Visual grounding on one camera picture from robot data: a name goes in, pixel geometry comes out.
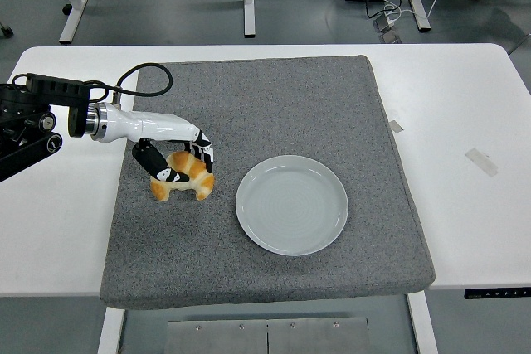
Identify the grey metal plate with screws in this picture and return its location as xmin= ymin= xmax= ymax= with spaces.
xmin=165 ymin=316 xmax=371 ymax=354

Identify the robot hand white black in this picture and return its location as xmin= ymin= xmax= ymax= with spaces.
xmin=99 ymin=101 xmax=216 ymax=185

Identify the croissant bread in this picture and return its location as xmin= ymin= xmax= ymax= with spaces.
xmin=149 ymin=150 xmax=217 ymax=202

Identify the white table leg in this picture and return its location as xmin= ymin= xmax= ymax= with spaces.
xmin=406 ymin=290 xmax=440 ymax=354
xmin=97 ymin=306 xmax=126 ymax=354

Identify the grey fabric mat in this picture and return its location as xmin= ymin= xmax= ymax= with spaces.
xmin=99 ymin=54 xmax=437 ymax=312

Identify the black table control panel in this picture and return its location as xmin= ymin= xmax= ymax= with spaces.
xmin=464 ymin=287 xmax=531 ymax=300

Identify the long clear tape piece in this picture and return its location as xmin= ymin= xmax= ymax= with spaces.
xmin=464 ymin=148 xmax=499 ymax=178

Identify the light grey round plate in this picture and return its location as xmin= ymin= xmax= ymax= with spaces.
xmin=235 ymin=154 xmax=349 ymax=256

